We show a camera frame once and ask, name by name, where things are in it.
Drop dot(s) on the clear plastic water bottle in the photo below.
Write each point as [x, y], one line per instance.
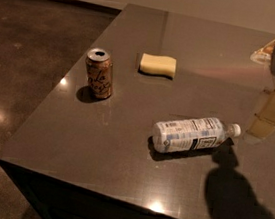
[192, 134]

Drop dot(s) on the yellow sponge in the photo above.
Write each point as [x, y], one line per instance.
[158, 65]

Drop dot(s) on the orange soda can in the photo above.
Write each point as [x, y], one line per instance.
[99, 72]

